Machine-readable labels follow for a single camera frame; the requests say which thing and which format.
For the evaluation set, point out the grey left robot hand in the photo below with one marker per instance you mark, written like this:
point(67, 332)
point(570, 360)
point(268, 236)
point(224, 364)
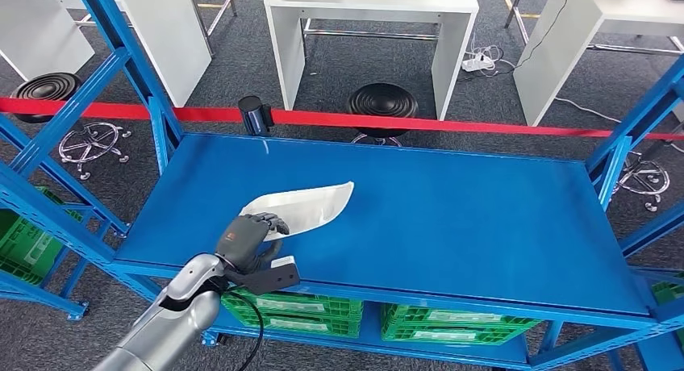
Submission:
point(243, 243)

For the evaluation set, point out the white curved plastic part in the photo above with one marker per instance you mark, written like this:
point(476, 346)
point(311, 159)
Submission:
point(310, 208)

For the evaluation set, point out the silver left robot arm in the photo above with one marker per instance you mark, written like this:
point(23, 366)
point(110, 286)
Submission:
point(171, 320)

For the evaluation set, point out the blue metal shelf rack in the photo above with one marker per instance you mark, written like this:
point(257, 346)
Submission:
point(64, 176)
point(427, 224)
point(652, 227)

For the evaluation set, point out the green plastic crate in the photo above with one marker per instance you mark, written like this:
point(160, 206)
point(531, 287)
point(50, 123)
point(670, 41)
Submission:
point(310, 326)
point(449, 335)
point(304, 304)
point(454, 316)
point(27, 251)
point(668, 294)

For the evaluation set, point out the red barrier belt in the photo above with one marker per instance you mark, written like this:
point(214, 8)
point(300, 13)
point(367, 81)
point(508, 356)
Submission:
point(320, 117)

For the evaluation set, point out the black round stool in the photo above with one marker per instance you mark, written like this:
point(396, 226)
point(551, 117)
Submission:
point(382, 101)
point(641, 179)
point(48, 85)

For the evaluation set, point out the white power strip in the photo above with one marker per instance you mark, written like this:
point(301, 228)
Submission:
point(477, 64)

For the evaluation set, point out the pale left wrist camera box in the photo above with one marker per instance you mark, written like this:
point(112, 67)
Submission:
point(267, 280)

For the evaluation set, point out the black belt post head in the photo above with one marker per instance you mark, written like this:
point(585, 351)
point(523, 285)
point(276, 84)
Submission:
point(251, 117)

